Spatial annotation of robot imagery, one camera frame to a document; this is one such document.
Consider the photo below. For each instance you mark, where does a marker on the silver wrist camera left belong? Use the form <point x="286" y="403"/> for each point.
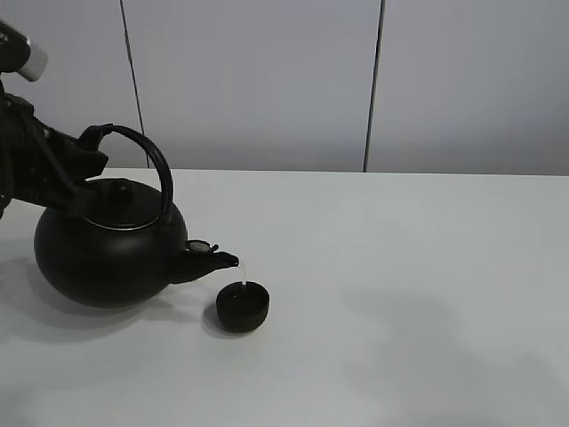
<point x="19" y="54"/>

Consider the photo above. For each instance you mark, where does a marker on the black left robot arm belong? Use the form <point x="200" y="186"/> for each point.
<point x="42" y="166"/>

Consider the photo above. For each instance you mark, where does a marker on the small black teacup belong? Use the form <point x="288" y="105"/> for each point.
<point x="242" y="307"/>

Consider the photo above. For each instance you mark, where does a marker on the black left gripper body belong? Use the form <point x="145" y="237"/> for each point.
<point x="28" y="172"/>

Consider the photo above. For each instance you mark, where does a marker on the black round teapot kettle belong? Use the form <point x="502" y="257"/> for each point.
<point x="129" y="244"/>

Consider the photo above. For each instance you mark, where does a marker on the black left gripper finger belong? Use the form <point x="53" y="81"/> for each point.
<point x="77" y="164"/>
<point x="74" y="203"/>

